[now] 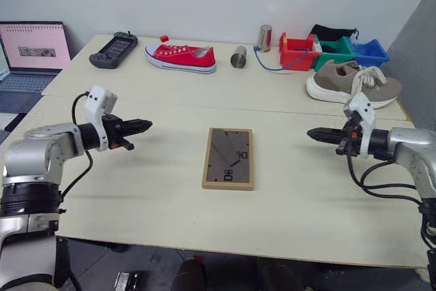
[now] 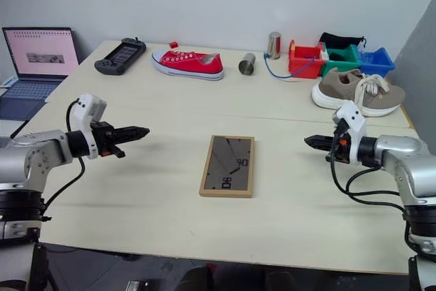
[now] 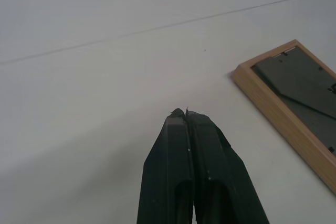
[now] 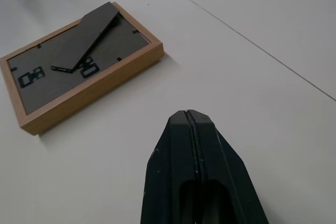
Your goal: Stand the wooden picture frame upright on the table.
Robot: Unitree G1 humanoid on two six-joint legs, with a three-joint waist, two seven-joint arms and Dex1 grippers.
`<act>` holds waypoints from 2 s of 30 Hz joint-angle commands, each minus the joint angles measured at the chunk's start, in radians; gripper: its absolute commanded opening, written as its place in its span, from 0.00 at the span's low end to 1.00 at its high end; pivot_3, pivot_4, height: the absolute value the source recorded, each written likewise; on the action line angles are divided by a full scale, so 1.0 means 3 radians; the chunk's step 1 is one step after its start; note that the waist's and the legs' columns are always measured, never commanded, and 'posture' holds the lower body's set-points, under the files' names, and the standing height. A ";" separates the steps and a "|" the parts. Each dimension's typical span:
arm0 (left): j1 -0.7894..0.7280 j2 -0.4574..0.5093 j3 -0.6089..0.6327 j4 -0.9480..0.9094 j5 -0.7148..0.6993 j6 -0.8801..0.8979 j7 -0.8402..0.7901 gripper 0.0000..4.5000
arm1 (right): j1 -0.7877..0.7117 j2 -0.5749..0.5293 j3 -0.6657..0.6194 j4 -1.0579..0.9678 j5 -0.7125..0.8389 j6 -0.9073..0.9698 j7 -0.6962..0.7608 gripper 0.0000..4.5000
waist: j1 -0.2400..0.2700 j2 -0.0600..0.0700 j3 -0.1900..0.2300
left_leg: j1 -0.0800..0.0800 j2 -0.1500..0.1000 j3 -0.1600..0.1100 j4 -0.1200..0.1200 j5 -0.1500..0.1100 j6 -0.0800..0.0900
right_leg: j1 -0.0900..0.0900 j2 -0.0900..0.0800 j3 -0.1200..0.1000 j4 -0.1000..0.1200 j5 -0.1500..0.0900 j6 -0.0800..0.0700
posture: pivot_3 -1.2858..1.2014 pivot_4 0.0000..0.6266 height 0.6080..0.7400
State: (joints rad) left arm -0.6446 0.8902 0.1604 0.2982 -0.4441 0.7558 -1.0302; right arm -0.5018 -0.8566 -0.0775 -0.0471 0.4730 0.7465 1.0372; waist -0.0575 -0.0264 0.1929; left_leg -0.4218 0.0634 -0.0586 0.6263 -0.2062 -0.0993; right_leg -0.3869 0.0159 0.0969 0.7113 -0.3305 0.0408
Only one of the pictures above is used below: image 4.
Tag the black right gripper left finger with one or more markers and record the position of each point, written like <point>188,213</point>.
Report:
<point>168,161</point>

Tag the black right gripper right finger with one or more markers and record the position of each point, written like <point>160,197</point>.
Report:
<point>223,161</point>

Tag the wooden picture frame face down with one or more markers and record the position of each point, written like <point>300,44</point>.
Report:
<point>78,77</point>

